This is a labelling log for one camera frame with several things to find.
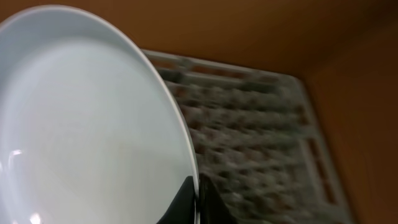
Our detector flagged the grey dishwasher rack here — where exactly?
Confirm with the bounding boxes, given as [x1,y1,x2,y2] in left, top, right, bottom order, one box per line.
[145,50,356,224]

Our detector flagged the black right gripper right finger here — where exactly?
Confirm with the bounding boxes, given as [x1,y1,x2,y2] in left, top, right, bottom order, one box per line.
[198,174,238,224]

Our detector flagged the large light blue plate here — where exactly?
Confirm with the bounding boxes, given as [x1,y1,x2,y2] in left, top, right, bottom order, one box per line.
[1,6,199,223]

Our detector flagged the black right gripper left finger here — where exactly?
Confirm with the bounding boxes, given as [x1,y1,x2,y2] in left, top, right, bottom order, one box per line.
[157,176,195,224]

